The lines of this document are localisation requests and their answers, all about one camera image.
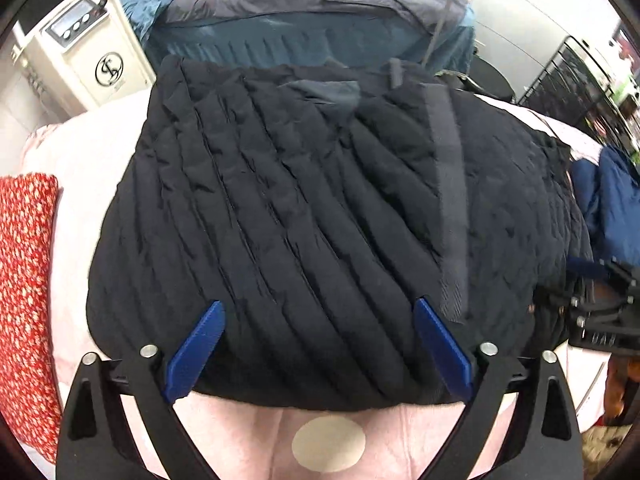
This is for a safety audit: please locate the black quilted jacket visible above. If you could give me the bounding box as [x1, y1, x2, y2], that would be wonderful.
[86, 55, 592, 412]

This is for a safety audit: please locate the red patterned pillow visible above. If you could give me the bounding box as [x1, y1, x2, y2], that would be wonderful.
[1, 172, 62, 464]

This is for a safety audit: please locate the white medical machine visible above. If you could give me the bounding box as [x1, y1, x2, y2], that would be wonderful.
[12, 0, 155, 116]

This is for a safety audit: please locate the navy blue folded garment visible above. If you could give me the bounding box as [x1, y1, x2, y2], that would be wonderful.
[570, 146, 640, 266]

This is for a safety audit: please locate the black round stool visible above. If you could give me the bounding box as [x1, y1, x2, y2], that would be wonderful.
[469, 55, 515, 103]

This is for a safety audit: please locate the black metal cart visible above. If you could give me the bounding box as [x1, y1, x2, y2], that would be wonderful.
[518, 36, 634, 155]

